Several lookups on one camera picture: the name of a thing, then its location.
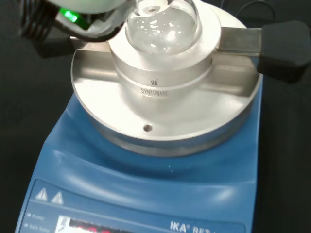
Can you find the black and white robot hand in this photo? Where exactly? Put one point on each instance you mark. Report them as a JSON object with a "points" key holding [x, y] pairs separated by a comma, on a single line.
{"points": [[73, 17]]}

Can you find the heater with blue base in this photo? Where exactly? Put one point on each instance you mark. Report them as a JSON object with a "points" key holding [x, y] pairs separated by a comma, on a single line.
{"points": [[150, 136]]}

